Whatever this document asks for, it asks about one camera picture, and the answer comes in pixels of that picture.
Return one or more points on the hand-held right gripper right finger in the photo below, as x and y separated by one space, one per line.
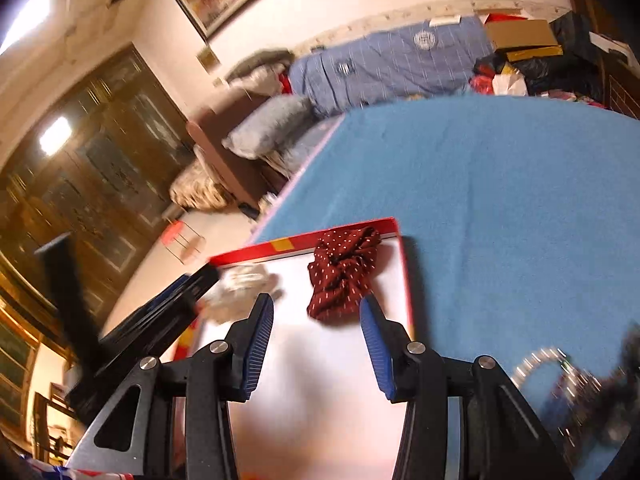
372 350

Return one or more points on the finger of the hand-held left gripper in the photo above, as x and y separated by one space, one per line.
190 285

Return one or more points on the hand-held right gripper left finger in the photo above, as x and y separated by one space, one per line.
257 345

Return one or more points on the white scrunchie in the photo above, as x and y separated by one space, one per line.
240 285

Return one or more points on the dark red dotted scrunchie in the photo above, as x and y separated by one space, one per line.
340 275

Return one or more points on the red box with white inside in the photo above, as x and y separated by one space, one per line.
300 270

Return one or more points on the red stool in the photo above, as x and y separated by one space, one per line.
175 232

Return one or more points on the beige patterned blanket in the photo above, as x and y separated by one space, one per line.
200 187

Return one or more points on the brown sofa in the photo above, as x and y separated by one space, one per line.
225 160

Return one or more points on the dark wooden wardrobe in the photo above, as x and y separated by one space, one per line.
100 160

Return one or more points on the red white blue striped cloth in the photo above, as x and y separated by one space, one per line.
80 473

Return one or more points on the grey pillow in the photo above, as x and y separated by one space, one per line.
265 127

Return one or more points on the blue cloth cover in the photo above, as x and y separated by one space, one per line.
500 185

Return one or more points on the pile of clothes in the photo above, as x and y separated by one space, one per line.
260 72

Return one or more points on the ceiling light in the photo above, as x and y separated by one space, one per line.
25 20

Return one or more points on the blue striped quilt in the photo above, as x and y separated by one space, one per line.
390 65

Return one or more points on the red and white bags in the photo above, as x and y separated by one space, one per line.
500 80

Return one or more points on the gold flat box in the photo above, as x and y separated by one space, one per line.
532 54

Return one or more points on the brown cardboard box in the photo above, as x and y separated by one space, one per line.
520 35

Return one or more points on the black bag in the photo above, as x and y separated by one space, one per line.
570 60

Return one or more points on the small wall picture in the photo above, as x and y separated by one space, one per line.
208 57

